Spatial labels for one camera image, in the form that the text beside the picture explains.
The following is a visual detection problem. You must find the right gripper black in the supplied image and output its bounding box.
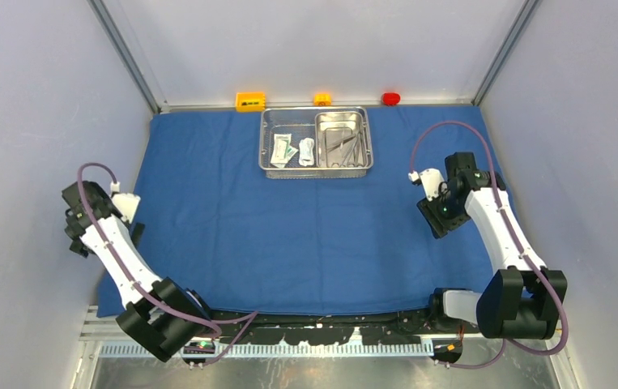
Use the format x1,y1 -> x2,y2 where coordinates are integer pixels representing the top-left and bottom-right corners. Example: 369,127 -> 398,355
416,186 -> 471,239

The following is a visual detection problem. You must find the blue surgical wrap cloth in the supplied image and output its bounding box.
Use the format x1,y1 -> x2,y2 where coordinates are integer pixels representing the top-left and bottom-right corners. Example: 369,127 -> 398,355
134,106 -> 496,315

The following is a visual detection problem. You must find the wire mesh steel tray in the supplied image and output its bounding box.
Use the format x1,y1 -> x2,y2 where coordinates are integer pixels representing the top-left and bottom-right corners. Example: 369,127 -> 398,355
258,106 -> 374,179

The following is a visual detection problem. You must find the green white sterile packet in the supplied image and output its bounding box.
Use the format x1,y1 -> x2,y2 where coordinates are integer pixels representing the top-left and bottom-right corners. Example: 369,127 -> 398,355
270,134 -> 298,169

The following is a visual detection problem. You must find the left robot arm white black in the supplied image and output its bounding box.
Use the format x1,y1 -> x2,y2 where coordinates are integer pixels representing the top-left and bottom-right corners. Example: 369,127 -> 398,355
62,181 -> 220,361

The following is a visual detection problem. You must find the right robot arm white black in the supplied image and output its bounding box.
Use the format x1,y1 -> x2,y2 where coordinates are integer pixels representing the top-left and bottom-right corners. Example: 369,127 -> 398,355
409,152 -> 568,340

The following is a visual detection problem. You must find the small steel instrument pan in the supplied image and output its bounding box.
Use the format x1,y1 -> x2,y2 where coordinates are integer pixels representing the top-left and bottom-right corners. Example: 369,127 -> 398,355
315,110 -> 373,169

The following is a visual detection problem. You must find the red toy block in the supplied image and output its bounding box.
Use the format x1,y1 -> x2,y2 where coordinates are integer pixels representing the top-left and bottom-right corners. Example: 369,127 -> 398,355
381,92 -> 401,106

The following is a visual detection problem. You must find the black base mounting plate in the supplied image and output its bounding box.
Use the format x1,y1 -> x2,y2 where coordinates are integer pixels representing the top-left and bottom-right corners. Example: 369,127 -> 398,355
237,308 -> 479,346

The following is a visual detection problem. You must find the white gauze roll packet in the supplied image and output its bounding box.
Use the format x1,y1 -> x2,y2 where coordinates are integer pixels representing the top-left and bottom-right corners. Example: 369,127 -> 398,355
298,138 -> 315,167

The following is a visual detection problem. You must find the yellow toy block large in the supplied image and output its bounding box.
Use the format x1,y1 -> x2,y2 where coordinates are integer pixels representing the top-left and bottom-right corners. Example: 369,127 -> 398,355
235,92 -> 266,113

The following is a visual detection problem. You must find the small orange toy block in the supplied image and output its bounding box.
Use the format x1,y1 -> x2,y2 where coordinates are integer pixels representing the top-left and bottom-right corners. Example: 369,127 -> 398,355
313,93 -> 332,106

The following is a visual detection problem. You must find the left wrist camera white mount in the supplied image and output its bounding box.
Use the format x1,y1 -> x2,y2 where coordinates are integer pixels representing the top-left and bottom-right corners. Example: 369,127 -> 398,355
109,182 -> 141,224

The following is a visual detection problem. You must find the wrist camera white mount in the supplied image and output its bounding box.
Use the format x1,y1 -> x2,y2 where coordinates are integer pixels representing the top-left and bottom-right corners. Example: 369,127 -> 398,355
109,182 -> 141,224
407,168 -> 445,201

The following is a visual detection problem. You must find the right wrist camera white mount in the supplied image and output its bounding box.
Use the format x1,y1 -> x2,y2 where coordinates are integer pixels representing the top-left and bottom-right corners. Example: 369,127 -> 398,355
407,168 -> 445,201

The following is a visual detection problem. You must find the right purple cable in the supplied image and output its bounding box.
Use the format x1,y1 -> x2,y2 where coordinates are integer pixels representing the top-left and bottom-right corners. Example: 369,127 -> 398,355
408,120 -> 570,371

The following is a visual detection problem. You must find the purple cable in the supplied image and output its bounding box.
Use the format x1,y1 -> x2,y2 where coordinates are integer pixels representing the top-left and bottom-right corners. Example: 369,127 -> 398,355
408,120 -> 570,371
76,163 -> 260,368

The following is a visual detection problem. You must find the aluminium front rail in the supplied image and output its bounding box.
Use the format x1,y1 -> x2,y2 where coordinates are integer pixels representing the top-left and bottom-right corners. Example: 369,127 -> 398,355
79,301 -> 567,360

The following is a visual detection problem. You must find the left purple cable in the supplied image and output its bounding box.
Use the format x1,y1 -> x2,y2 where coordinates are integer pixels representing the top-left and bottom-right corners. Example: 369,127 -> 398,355
76,163 -> 260,368

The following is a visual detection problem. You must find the aluminium frame post left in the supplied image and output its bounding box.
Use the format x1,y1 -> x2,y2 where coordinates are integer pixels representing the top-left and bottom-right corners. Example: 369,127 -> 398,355
87,0 -> 164,114

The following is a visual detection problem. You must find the aluminium frame rail right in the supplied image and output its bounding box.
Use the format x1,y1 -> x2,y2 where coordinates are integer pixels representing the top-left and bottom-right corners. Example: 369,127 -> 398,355
471,0 -> 542,106

